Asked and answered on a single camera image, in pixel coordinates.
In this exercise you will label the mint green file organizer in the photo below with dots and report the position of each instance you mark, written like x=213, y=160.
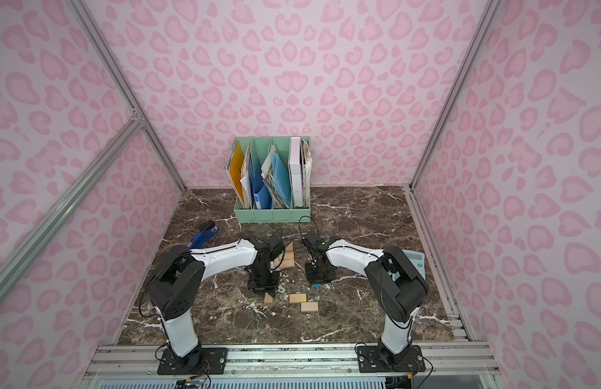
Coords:
x=271, y=214

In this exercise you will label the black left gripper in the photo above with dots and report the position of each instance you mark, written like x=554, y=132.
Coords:
x=263, y=275

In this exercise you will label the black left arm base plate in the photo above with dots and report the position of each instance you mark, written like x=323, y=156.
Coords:
x=210, y=360

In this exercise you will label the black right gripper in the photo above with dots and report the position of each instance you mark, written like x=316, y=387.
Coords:
x=319, y=268

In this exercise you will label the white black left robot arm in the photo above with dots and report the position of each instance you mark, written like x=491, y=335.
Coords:
x=177, y=278

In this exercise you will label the aluminium front rail frame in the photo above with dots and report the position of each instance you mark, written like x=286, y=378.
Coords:
x=307, y=365

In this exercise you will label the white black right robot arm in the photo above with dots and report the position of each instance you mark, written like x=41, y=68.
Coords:
x=398, y=285

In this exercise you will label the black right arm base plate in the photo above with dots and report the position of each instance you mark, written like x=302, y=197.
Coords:
x=378, y=359

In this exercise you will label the teal desk calculator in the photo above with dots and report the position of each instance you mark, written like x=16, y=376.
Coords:
x=418, y=260

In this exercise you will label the blue black stapler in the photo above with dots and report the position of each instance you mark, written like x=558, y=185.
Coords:
x=206, y=232

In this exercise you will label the papers and folders stack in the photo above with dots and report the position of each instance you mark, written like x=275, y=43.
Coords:
x=271, y=172

